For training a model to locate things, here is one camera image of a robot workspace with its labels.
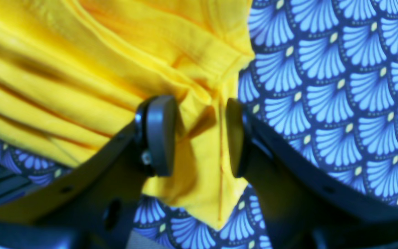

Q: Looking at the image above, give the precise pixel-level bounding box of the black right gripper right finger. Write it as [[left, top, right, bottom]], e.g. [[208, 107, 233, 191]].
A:
[[226, 98, 398, 249]]

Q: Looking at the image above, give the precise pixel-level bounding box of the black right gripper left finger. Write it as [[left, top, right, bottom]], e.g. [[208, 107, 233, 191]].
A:
[[0, 95, 178, 249]]

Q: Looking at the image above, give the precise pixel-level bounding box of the yellow T-shirt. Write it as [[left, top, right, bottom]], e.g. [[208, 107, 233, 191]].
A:
[[0, 0, 254, 230]]

